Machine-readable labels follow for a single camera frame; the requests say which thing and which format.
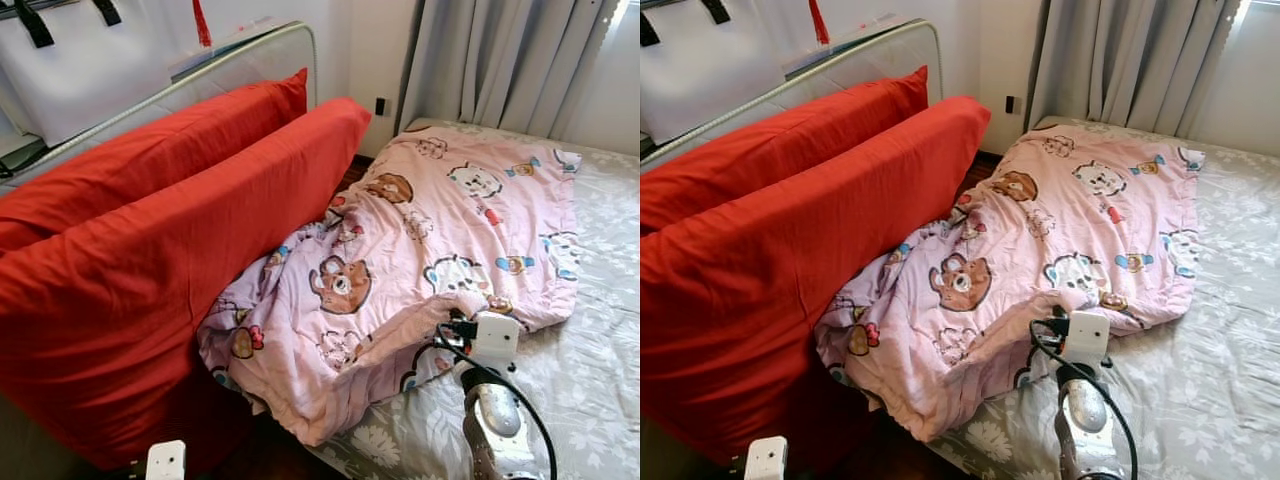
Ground white tote bag black straps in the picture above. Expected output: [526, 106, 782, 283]
[0, 0, 206, 149]
[640, 0, 831, 146]

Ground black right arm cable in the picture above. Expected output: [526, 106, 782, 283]
[1028, 308, 1141, 480]
[432, 318, 558, 480]

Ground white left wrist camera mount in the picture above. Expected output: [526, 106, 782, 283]
[145, 440, 188, 480]
[745, 435, 789, 480]

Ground grey curtain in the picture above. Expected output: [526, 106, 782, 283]
[397, 0, 626, 143]
[1028, 0, 1241, 139]

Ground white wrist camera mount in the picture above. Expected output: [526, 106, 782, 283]
[145, 440, 188, 480]
[1065, 310, 1113, 369]
[470, 312, 521, 373]
[745, 435, 789, 480]

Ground pink cartoon blanket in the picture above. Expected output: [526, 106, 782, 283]
[195, 125, 583, 448]
[815, 122, 1206, 443]

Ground large red pillow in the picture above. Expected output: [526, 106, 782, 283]
[0, 68, 309, 251]
[640, 95, 993, 471]
[0, 97, 373, 471]
[640, 66, 931, 236]

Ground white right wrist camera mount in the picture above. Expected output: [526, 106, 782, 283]
[470, 312, 521, 373]
[1065, 310, 1113, 369]

